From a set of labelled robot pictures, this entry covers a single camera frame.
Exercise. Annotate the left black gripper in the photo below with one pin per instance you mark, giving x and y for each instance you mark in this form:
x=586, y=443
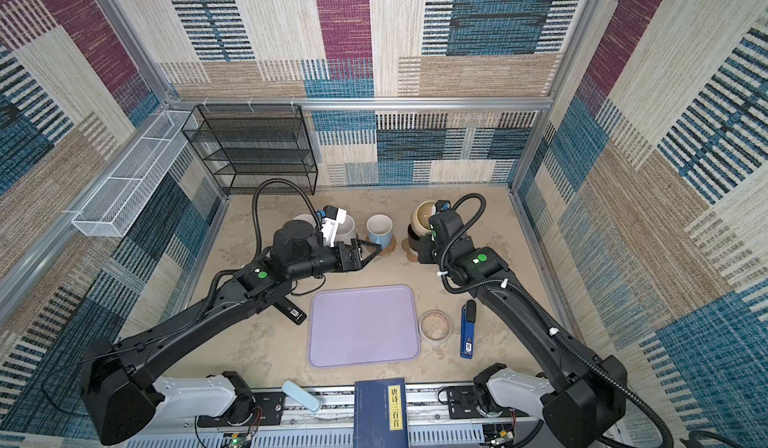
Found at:
x=353, y=262

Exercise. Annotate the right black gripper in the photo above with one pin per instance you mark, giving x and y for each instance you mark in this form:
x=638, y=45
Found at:
x=425, y=255

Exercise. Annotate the white ceramic mug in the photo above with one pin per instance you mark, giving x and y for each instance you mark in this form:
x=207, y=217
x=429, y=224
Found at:
x=346, y=231

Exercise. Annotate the brown flower-shaped coaster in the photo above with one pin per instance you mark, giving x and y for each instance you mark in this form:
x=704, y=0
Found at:
x=411, y=255

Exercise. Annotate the white mug blue handle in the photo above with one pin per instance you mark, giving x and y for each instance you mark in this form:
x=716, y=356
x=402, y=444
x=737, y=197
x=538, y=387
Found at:
x=380, y=230

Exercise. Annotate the beige ceramic mug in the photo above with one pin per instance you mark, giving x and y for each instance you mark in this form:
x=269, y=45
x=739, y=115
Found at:
x=420, y=217

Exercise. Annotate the woven rattan round coaster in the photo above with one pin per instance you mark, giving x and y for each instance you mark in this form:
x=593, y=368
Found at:
x=388, y=249

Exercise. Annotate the white mug purple outside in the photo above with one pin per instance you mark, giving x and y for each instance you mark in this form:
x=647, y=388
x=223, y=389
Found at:
x=307, y=218

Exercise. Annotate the black mug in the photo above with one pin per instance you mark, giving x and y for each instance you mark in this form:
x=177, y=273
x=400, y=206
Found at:
x=415, y=240

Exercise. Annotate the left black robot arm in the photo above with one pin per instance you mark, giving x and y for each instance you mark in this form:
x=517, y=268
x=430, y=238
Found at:
x=117, y=379

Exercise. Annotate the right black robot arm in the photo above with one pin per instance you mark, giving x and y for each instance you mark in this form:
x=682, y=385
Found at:
x=589, y=393

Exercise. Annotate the purple serving tray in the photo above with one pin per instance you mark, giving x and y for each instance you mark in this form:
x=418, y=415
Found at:
x=363, y=326

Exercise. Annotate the black remote control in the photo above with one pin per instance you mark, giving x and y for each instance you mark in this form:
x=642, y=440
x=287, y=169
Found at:
x=290, y=310

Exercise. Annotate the dark blue book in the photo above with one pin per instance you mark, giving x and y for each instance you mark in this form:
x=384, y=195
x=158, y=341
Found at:
x=380, y=414

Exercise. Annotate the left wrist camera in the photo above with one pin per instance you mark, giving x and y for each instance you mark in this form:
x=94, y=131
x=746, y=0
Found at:
x=332, y=218

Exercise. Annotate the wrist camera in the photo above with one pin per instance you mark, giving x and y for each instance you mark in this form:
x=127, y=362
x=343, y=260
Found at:
x=441, y=206
x=332, y=218

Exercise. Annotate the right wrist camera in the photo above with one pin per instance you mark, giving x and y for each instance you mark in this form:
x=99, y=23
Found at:
x=441, y=206

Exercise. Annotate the black wire shelf rack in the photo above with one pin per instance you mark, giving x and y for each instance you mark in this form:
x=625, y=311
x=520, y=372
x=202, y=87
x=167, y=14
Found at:
x=243, y=146

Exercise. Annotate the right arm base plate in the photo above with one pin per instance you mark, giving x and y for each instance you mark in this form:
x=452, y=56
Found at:
x=465, y=402

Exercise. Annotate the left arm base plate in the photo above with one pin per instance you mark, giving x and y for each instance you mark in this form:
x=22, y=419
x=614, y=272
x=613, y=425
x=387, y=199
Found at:
x=258, y=408

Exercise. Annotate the white wire mesh basket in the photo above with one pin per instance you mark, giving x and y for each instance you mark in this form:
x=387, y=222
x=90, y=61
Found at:
x=119, y=200

